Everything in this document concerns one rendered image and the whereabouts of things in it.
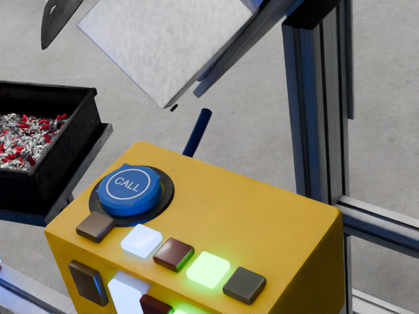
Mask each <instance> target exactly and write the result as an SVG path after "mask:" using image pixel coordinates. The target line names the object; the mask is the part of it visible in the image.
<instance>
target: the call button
mask: <svg viewBox="0 0 419 314"><path fill-rule="evenodd" d="M160 177H161V176H159V175H158V174H157V173H156V172H155V171H154V170H152V169H150V168H148V167H145V166H138V165H130V164H127V163H124V164H123V165H122V166H121V167H120V168H119V169H116V170H115V171H113V172H111V173H110V174H109V175H107V176H106V177H105V178H104V179H103V180H102V182H101V183H100V185H99V188H98V189H97V190H96V191H95V192H97V193H98V196H99V200H100V203H101V206H102V208H103V210H104V211H105V212H106V213H107V214H110V215H111V216H114V217H133V216H137V215H140V214H143V213H144V212H147V211H149V210H150V209H152V208H153V207H154V206H156V205H157V204H158V202H159V201H160V199H161V196H162V187H161V182H160Z"/></svg>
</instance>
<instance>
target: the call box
mask: <svg viewBox="0 0 419 314"><path fill-rule="evenodd" d="M124 163H127V164H130V165H138V166H145V167H148V168H150V169H152V170H154V171H155V172H156V173H157V174H158V175H159V176H161V177H160V182H161V187H162V196H161V199H160V201H159V202H158V204H157V205H156V206H154V207H153V208H152V209H150V210H149V211H147V212H144V213H143V214H140V215H137V216H133V217H114V216H111V215H110V214H107V213H106V212H105V211H104V210H103V208H102V206H101V203H100V200H99V196H98V193H97V192H95V191H96V190H97V189H98V188H99V185H100V183H101V182H102V180H103V179H104V178H105V177H106V176H107V175H109V174H110V173H111V172H113V171H115V170H116V169H119V168H120V167H121V166H122V165H123V164H124ZM93 211H95V212H98V213H100V214H103V215H105V216H107V217H110V218H112V219H114V221H115V224H116V225H115V227H114V228H113V229H112V230H111V231H110V232H109V233H108V234H107V235H106V236H105V237H104V238H103V239H102V240H101V241H100V242H99V243H95V242H93V241H91V240H88V239H86V238H84V237H82V236H80V235H78V234H77V232H76V230H75V229H76V227H77V226H78V225H79V224H80V223H81V222H82V221H83V220H84V219H85V218H86V217H87V216H88V215H89V214H90V213H92V212H93ZM138 224H141V225H143V226H145V227H148V228H150V229H153V230H154V231H157V232H159V233H160V234H161V236H162V240H161V241H160V242H159V243H158V245H157V246H156V247H155V248H154V249H153V250H152V251H151V252H150V253H149V254H148V255H147V256H146V257H145V258H143V257H140V256H138V255H136V254H134V253H131V252H129V251H127V250H125V249H123V248H122V245H121V242H122V241H123V240H124V238H126V236H127V235H128V234H129V233H130V232H131V231H132V230H133V229H134V228H135V227H136V226H137V225H138ZM44 234H45V237H46V239H47V241H48V244H49V247H50V248H51V251H52V254H53V256H54V258H55V261H56V263H57V266H58V268H59V271H60V273H61V276H62V278H63V280H64V283H65V286H66V287H67V290H68V293H69V295H70V297H71V300H72V303H73V304H74V307H75V310H76V312H77V314H118V313H117V309H116V307H115V304H114V302H113V298H112V296H111V293H110V290H109V287H108V284H109V282H110V281H111V280H113V279H115V280H117V281H119V282H122V283H124V284H125V285H128V286H129V287H132V288H134V289H135V290H138V291H139V292H140V293H141V295H144V294H146V295H148V296H150V297H153V298H155V299H157V300H159V301H161V302H163V303H165V304H167V305H169V306H171V307H173V309H174V312H176V310H179V311H181V312H183V313H186V314H339V312H340V311H341V309H342V307H343V306H344V305H345V271H344V235H343V217H342V212H341V210H339V209H338V208H336V207H334V206H330V205H328V204H324V203H322V202H319V201H316V200H313V199H310V198H308V197H304V196H301V195H298V194H296V193H292V192H290V191H286V190H284V189H281V188H278V187H275V186H272V185H270V184H266V183H263V182H260V181H258V180H255V179H252V178H249V177H246V176H243V175H240V174H238V173H234V172H232V171H228V170H226V169H223V168H220V167H217V166H214V165H212V164H208V163H205V162H203V161H200V160H197V159H194V158H190V157H188V156H185V155H182V154H179V153H176V152H174V151H170V150H167V149H165V148H162V147H159V146H156V145H153V144H150V143H147V142H145V141H138V142H135V143H134V144H133V145H132V146H131V147H130V148H129V149H128V150H127V151H126V152H124V154H123V155H121V157H119V159H117V160H116V161H115V162H114V163H113V164H112V165H111V166H110V167H109V168H108V169H106V170H105V171H104V172H103V173H102V174H101V175H100V176H99V177H98V178H97V179H96V180H95V181H94V182H93V183H92V184H91V185H90V186H89V187H88V188H87V189H85V190H84V191H83V192H82V193H81V194H80V195H79V196H78V197H77V198H76V199H74V200H73V201H72V202H71V203H70V204H69V205H68V206H67V207H66V208H65V209H64V210H63V211H62V212H61V213H60V214H59V215H58V216H57V217H56V218H54V219H53V220H52V221H51V222H50V223H49V224H48V225H47V226H46V228H45V229H44ZM171 237H172V238H174V239H176V240H179V241H181V242H184V243H186V244H188V245H191V246H193V247H194V249H195V254H194V255H193V256H192V258H191V259H190V260H189V261H188V262H187V263H186V264H185V266H184V267H183V268H182V269H181V270H180V271H179V272H178V273H176V272H174V271H172V270H169V269H167V268H165V267H162V266H161V265H158V264H156V263H154V261H153V256H154V255H155V253H156V252H157V251H158V250H159V249H160V247H161V246H162V245H163V244H164V243H165V242H166V241H167V240H168V239H169V238H171ZM202 252H207V253H209V254H212V255H215V256H217V257H219V258H221V259H224V260H227V261H228V262H229V269H228V271H227V272H226V273H225V274H224V275H223V277H222V278H221V280H220V281H219V282H218V283H217V284H216V286H215V287H214V288H209V287H207V286H205V285H203V284H201V283H198V282H196V281H194V280H192V279H190V278H188V277H187V274H186V272H187V270H188V269H189V268H190V267H191V265H192V264H193V263H194V262H195V260H196V259H197V258H198V257H199V256H200V255H201V254H202ZM72 260H76V261H78V262H80V263H81V264H84V265H86V266H88V267H90V268H92V269H94V270H96V271H98V273H99V275H100V278H101V280H102V283H103V286H104V289H105V292H106V294H107V297H108V300H109V302H108V304H107V305H106V306H105V307H101V306H100V305H98V304H96V303H94V302H92V301H90V300H88V299H86V298H84V297H82V296H80V295H79V293H78V290H77V287H76V286H75V283H74V280H73V278H72V275H71V273H70V270H69V268H68V264H69V263H70V262H71V261H72ZM238 267H243V268H245V269H248V270H250V271H252V272H255V273H257V274H259V275H262V276H264V277H265V278H266V285H265V286H264V288H263V289H262V290H261V291H260V293H259V295H258V296H257V297H256V298H255V300H254V301H253V302H252V304H251V305H247V304H245V303H243V302H240V301H239V300H236V299H234V298H232V297H229V296H227V295H225V294H224V293H223V286H224V284H225V283H226V282H227V281H228V279H229V278H230V277H231V276H232V274H233V273H234V272H235V271H236V269H237V268H238Z"/></svg>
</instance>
